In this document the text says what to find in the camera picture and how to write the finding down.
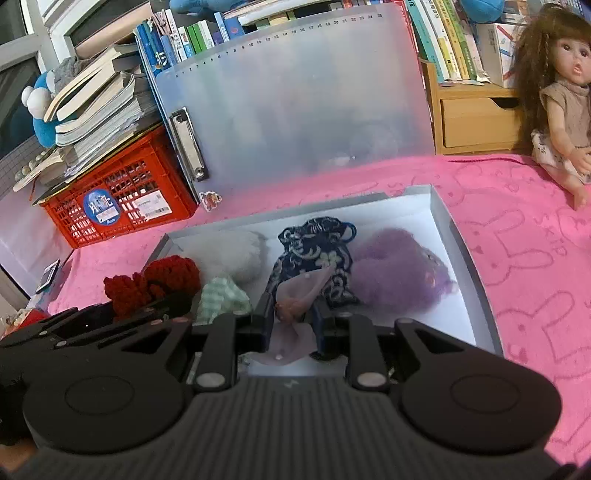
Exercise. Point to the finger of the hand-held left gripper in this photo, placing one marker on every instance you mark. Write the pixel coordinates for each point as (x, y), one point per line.
(69, 325)
(138, 325)

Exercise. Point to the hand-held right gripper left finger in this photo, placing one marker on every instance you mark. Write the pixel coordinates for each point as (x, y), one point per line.
(264, 323)

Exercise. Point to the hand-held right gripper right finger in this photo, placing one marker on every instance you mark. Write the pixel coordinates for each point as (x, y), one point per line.
(318, 327)

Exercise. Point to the green gingham scrunchie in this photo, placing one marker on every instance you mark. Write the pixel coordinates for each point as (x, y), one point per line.
(221, 295)

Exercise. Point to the red knit scrunchie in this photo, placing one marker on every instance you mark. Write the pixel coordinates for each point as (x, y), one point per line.
(171, 274)

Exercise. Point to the white fluffy plush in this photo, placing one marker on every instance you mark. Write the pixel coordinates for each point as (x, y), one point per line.
(235, 258)

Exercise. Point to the navy floral pouch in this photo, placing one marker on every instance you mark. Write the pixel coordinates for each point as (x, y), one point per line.
(314, 249)

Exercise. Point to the purple fluffy plush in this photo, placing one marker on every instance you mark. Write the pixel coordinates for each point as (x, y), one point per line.
(397, 272)

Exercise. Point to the white cardboard box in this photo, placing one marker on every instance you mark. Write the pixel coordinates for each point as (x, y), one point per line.
(401, 207)

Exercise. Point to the small black card box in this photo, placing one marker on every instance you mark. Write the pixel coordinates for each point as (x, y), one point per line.
(48, 276)

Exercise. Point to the bear sticker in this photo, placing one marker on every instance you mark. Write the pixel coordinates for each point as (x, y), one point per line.
(210, 201)

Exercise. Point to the red plastic crate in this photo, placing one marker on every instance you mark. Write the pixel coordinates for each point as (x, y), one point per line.
(138, 161)

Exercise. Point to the blue white plush toy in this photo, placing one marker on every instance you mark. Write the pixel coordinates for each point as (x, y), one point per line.
(44, 124)

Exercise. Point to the stack of books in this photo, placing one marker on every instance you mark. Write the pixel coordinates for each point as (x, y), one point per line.
(101, 110)

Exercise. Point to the pink rabbit print blanket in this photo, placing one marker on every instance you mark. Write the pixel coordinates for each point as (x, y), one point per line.
(531, 277)

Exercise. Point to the translucent clipboard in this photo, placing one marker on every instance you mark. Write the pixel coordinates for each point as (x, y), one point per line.
(300, 101)

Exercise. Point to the wooden drawer organiser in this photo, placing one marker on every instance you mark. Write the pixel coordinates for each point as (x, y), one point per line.
(471, 120)

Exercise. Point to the row of blue green books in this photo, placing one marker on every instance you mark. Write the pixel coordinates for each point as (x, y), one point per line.
(161, 50)

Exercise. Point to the row of colourful books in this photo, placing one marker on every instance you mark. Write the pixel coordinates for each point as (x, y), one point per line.
(443, 41)

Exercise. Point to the long-haired baby doll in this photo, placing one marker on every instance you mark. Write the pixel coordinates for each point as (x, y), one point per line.
(568, 106)

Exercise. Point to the blue plush ball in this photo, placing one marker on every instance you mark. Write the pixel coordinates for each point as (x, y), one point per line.
(482, 9)

